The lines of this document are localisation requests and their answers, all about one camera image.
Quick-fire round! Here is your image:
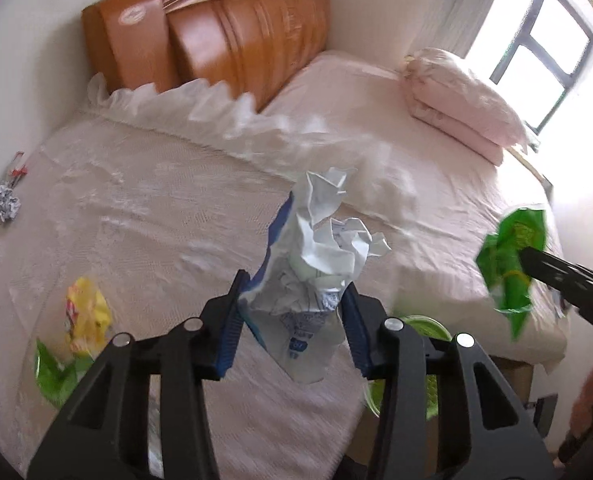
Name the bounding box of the dark framed window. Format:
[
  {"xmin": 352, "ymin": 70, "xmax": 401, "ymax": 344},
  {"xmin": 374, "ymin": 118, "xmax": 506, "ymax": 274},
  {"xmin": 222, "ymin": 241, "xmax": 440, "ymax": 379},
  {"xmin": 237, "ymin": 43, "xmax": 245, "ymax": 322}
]
[{"xmin": 487, "ymin": 0, "xmax": 593, "ymax": 137}]

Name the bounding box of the wooden headboard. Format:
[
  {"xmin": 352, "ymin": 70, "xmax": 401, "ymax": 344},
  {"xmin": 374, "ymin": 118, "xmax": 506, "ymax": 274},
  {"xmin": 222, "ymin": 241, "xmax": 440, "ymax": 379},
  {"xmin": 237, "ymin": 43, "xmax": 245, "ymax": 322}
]
[{"xmin": 160, "ymin": 0, "xmax": 333, "ymax": 112}]

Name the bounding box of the green plastic mesh basket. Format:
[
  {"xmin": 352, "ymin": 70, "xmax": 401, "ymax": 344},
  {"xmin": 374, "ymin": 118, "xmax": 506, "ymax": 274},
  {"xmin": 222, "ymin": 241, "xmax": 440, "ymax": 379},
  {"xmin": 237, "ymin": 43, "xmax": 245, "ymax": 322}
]
[{"xmin": 364, "ymin": 314, "xmax": 452, "ymax": 420}]

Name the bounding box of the red white wrapper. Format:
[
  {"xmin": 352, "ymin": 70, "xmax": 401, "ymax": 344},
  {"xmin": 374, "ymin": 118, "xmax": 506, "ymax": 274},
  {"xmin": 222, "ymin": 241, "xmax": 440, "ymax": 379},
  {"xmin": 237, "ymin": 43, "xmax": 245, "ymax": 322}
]
[{"xmin": 4, "ymin": 151, "xmax": 30, "ymax": 182}]

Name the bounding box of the wooden nightstand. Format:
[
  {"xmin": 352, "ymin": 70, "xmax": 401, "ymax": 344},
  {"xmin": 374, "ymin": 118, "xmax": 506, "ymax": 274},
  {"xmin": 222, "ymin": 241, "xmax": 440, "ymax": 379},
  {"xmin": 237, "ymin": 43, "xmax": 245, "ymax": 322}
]
[{"xmin": 80, "ymin": 0, "xmax": 180, "ymax": 95}]

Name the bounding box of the crumpled silver foil ball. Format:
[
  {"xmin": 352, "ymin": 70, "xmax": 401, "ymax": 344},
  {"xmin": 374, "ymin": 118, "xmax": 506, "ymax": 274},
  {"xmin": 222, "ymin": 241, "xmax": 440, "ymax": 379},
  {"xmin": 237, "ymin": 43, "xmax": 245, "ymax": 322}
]
[{"xmin": 0, "ymin": 185, "xmax": 23, "ymax": 224}]

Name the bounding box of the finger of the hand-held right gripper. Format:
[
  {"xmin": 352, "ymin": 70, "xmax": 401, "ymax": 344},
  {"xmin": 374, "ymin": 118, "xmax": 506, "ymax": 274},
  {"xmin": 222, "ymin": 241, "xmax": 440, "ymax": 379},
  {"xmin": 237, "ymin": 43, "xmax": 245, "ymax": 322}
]
[{"xmin": 519, "ymin": 246, "xmax": 593, "ymax": 333}]

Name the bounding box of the folded pink quilt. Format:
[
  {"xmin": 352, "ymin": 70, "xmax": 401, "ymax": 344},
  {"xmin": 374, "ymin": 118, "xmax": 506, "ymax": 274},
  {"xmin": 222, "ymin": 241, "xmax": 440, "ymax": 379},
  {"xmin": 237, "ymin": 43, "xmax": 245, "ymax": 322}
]
[{"xmin": 401, "ymin": 47, "xmax": 533, "ymax": 167}]

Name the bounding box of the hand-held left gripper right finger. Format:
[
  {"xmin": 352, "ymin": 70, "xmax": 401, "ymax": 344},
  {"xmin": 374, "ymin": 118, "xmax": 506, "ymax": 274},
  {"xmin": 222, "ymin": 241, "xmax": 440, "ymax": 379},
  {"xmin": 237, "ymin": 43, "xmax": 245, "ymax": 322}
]
[{"xmin": 341, "ymin": 285, "xmax": 557, "ymax": 480}]

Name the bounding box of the white curtain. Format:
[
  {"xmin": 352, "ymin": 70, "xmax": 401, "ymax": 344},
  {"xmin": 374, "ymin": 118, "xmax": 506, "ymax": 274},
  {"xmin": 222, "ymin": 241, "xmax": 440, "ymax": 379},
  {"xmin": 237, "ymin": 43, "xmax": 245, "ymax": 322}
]
[{"xmin": 427, "ymin": 0, "xmax": 530, "ymax": 63}]

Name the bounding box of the bed with pink sheet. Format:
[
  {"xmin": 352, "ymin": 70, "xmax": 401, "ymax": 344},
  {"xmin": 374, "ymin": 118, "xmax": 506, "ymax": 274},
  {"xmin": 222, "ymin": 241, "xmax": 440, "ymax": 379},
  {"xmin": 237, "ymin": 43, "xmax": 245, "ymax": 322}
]
[{"xmin": 256, "ymin": 49, "xmax": 573, "ymax": 413}]

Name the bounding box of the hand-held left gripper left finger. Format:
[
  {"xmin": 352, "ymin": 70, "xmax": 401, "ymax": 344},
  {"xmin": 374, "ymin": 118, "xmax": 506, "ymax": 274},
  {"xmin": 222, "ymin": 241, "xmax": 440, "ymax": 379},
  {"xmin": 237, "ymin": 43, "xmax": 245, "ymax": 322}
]
[{"xmin": 26, "ymin": 270, "xmax": 250, "ymax": 480}]

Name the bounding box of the yellow snack packet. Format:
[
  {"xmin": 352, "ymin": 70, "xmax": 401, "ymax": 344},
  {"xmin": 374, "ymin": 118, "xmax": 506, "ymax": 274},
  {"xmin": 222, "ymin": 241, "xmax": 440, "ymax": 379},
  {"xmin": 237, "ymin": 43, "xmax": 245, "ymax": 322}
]
[{"xmin": 64, "ymin": 276, "xmax": 114, "ymax": 357}]

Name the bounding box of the blue white plastic wrapper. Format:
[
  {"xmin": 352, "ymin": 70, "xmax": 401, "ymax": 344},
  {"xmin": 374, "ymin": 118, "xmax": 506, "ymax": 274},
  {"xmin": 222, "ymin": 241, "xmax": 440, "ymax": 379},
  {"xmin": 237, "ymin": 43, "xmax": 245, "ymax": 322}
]
[{"xmin": 237, "ymin": 180, "xmax": 357, "ymax": 386}]

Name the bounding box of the white lace blanket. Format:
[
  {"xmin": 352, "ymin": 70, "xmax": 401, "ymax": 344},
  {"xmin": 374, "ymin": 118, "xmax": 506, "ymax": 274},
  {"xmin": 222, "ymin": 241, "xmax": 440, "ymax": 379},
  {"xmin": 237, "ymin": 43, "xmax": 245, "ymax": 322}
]
[{"xmin": 0, "ymin": 72, "xmax": 420, "ymax": 480}]

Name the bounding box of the green plastic wrapper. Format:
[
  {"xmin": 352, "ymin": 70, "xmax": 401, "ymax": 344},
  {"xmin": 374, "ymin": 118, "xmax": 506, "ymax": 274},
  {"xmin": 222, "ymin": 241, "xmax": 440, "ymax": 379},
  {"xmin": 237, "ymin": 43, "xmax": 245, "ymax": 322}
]
[{"xmin": 33, "ymin": 337, "xmax": 96, "ymax": 409}]

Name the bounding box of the green snack bag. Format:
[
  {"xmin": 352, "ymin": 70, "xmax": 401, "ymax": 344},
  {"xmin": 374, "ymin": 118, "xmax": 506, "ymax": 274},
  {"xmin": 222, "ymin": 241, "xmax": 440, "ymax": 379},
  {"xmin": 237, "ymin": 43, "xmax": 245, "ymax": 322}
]
[{"xmin": 477, "ymin": 206, "xmax": 548, "ymax": 341}]

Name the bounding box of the white paper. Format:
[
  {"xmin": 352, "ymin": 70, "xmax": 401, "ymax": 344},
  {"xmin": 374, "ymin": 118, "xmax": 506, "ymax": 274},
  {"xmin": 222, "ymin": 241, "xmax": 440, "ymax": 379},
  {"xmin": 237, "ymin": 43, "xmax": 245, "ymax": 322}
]
[{"xmin": 304, "ymin": 167, "xmax": 392, "ymax": 293}]

